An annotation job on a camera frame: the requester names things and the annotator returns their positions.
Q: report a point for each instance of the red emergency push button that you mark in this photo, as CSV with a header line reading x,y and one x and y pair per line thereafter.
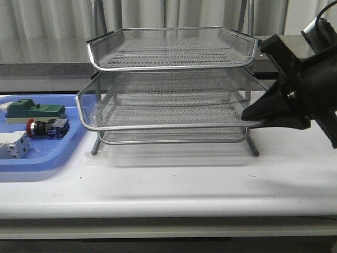
x,y
53,128

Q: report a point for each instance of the grey stone counter ledge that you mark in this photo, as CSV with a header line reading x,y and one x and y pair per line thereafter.
x,y
69,57

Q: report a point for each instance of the white terminal block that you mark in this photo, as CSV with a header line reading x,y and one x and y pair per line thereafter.
x,y
14,145

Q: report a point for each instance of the silver mesh tray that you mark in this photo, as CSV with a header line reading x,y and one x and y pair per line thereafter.
x,y
211,98
231,134
142,49

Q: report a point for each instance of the blue plastic tray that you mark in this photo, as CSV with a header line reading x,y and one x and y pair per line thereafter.
x,y
46,153

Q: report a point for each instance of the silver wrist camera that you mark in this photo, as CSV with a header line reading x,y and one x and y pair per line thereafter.
x,y
321,37

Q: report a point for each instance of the green and grey switch block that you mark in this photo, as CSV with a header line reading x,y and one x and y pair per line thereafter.
x,y
22,110

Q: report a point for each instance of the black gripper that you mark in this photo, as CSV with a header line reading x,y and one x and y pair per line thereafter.
x,y
304,91

